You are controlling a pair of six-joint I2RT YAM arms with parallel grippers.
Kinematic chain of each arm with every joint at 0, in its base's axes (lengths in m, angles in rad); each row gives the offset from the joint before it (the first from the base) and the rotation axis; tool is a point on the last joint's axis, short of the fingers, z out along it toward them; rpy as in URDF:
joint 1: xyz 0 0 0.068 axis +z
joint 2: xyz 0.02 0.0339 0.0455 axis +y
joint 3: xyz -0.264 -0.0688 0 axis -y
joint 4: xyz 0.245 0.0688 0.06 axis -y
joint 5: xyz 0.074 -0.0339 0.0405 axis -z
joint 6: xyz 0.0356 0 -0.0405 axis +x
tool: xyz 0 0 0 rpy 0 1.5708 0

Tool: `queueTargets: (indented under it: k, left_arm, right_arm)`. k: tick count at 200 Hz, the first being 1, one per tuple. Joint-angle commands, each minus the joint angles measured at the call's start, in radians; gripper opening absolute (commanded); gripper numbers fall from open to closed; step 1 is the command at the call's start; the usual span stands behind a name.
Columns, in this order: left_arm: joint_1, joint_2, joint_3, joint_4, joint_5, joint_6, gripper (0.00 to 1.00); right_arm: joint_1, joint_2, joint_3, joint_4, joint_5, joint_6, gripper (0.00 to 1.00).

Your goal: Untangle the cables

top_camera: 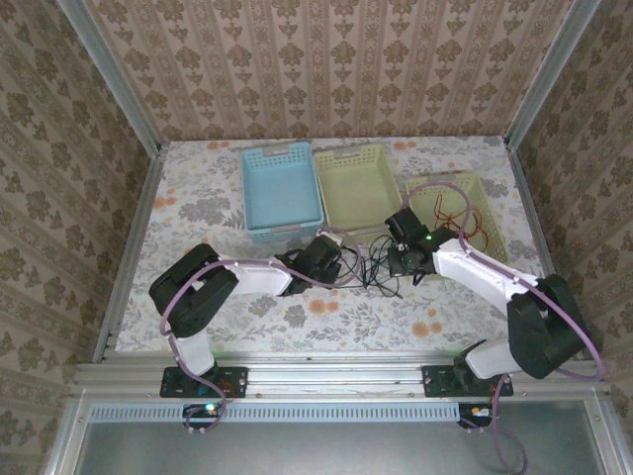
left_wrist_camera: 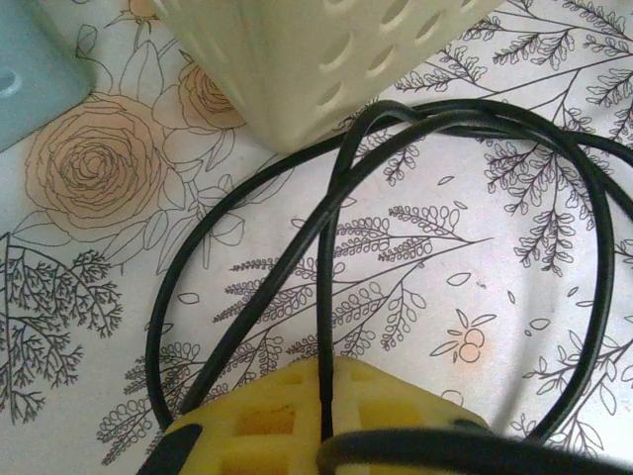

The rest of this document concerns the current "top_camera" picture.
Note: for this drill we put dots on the small black control board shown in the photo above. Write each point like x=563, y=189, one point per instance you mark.
x=205, y=409
x=475, y=413

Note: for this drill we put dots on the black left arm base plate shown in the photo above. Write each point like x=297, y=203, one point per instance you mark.
x=237, y=381

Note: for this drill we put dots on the aluminium front rail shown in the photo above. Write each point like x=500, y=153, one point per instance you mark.
x=336, y=378

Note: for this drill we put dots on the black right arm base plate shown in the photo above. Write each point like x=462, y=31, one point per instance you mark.
x=435, y=381

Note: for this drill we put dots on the grey metal sheet panel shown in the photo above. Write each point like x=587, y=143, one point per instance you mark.
x=321, y=450

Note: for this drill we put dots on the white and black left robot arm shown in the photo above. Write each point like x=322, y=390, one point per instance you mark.
x=257, y=277

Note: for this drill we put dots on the floral table cover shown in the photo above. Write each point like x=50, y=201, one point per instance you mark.
x=198, y=198

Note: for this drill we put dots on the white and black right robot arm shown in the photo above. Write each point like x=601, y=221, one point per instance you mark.
x=475, y=269

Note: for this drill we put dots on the blue plastic basket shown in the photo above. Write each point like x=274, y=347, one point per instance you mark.
x=282, y=193

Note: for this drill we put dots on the pale yellow plastic basket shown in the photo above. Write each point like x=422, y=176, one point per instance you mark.
x=361, y=193
x=430, y=218

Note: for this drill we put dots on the aluminium frame post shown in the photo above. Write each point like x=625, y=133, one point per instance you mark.
x=549, y=74
x=116, y=79

